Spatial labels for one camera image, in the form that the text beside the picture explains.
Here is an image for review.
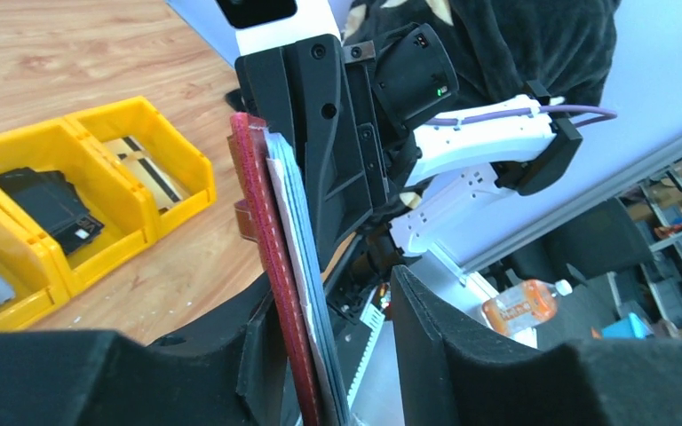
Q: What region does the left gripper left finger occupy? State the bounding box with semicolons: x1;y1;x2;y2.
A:
0;276;287;425

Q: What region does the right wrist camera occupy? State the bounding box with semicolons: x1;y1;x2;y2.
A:
217;0;340;56

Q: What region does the middle yellow bin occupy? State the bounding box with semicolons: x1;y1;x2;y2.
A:
0;119;156;296

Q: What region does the black card holder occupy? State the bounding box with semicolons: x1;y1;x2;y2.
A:
0;167;105;255

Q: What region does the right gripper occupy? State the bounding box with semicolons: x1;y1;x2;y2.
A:
234;34;390;268

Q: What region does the red leather card holder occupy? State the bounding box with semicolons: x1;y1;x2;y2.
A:
228;113;349;425

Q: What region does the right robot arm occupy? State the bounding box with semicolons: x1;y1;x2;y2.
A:
234;23;581;266

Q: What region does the orange plastic bottle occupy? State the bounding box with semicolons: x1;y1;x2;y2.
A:
480;279;573;337

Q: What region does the left yellow bin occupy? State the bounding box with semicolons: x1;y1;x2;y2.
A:
0;206;70;331

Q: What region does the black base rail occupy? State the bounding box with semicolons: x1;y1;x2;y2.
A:
323;234;395;413

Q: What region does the person in black fleece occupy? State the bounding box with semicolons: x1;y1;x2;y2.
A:
342;1;620;109

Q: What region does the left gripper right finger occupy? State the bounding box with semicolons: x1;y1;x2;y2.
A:
391;265;682;425

